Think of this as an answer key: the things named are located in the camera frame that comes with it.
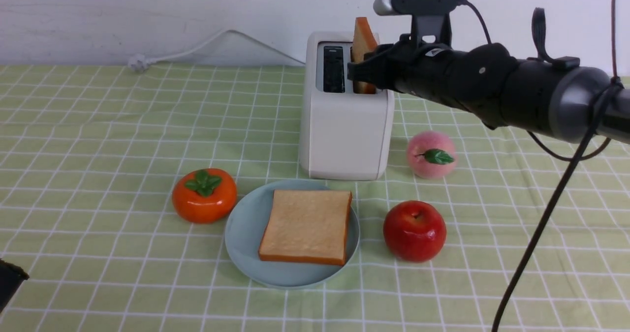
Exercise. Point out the pink peach with leaf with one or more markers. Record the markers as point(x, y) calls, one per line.
point(431, 142)

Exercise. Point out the toast slice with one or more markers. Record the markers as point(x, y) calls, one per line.
point(363, 42)
point(307, 226)

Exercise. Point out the orange persimmon with leaves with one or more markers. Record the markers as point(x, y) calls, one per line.
point(205, 195)

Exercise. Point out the light blue plate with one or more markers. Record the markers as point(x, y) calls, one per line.
point(244, 231)

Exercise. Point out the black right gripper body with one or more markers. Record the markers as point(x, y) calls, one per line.
point(424, 73)

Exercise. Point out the white two-slot toaster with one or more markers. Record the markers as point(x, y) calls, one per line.
point(344, 135)

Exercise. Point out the red apple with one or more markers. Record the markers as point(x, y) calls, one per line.
point(414, 231)

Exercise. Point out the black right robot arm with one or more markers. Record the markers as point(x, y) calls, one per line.
point(491, 84)

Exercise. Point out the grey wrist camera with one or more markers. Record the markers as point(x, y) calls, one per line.
point(428, 18)

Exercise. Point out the black object at edge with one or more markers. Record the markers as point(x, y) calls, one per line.
point(11, 278)

